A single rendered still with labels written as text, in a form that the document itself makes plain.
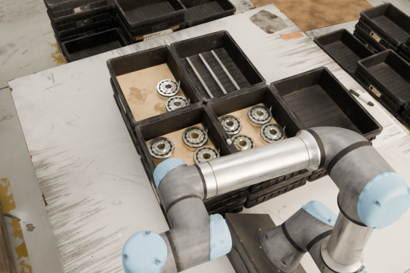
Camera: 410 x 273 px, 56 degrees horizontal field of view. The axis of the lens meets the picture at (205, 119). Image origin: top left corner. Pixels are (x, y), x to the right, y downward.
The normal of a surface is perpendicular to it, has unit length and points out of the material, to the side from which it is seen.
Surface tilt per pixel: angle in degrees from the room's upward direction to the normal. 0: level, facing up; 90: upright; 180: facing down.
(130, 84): 0
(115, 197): 0
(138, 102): 0
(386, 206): 78
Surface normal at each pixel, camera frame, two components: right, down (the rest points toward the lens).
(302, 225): -0.69, -0.25
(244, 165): 0.20, -0.36
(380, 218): 0.36, 0.58
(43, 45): 0.04, -0.63
